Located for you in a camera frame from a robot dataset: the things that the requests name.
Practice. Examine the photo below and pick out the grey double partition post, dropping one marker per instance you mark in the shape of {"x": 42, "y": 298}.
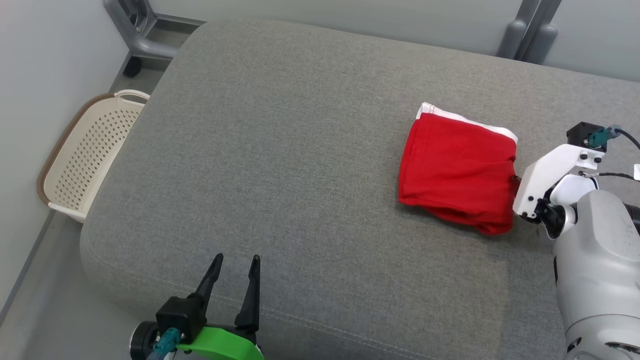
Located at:
{"x": 530, "y": 30}

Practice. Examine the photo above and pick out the black caster wheel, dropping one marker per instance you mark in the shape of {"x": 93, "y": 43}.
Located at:
{"x": 132, "y": 66}

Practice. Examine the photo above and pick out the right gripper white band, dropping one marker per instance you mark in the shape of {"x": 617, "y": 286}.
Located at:
{"x": 545, "y": 175}

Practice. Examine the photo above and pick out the red garment with white hem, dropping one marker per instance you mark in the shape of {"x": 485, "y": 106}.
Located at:
{"x": 455, "y": 170}

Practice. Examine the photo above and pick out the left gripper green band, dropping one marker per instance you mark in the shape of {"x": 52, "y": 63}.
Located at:
{"x": 225, "y": 347}

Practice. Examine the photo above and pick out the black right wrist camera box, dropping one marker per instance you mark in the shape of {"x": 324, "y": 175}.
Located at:
{"x": 580, "y": 135}

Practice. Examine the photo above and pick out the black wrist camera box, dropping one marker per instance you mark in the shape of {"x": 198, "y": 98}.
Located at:
{"x": 180, "y": 315}
{"x": 580, "y": 135}

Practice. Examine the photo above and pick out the cream perforated laundry basket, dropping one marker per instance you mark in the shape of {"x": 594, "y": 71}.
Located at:
{"x": 85, "y": 160}

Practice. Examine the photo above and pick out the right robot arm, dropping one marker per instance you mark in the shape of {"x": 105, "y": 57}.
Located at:
{"x": 600, "y": 260}

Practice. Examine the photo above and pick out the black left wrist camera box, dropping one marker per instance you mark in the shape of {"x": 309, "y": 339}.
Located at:
{"x": 180, "y": 315}

